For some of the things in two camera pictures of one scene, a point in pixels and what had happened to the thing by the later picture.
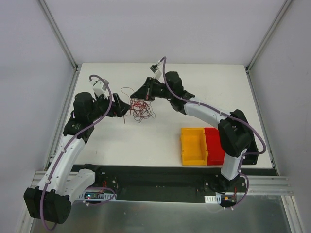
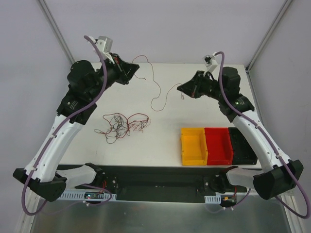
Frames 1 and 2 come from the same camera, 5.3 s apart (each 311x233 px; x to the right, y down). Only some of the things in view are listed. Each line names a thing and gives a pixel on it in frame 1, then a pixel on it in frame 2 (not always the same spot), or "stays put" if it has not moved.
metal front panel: (255, 214) stays put
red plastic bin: (215, 154) stays put
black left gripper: (115, 104) → (121, 70)
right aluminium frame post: (267, 36) stays put
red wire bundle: (141, 109) → (119, 126)
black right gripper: (148, 89) → (197, 85)
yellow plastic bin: (193, 146) stays put
